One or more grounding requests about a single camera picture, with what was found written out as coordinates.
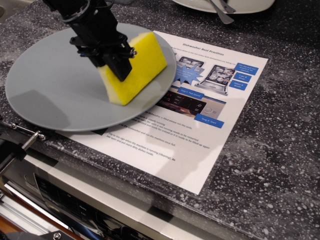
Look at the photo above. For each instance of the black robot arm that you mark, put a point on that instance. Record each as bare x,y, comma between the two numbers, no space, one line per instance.
68,9

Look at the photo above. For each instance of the metal spoon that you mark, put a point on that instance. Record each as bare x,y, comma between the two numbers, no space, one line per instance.
223,17

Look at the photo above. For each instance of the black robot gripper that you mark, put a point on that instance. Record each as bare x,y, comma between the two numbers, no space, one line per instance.
99,40

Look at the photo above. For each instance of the aluminium extrusion rail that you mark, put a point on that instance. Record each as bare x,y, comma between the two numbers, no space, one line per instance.
25,219

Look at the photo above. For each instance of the laminated dishwasher instruction sheet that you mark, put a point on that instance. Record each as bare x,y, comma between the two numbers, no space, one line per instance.
180,138

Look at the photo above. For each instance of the yellow sponge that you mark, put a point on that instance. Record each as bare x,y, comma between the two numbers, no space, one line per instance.
146,65

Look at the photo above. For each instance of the stainless steel dishwasher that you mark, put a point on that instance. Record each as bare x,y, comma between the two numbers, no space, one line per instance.
98,205

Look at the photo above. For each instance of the black metal clamp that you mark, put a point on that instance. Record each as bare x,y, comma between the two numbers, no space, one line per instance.
10,152

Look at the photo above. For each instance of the black bracket with screw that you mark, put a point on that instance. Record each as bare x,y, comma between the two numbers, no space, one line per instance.
57,235

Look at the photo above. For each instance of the grey round plate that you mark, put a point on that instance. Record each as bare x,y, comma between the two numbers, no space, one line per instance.
52,87

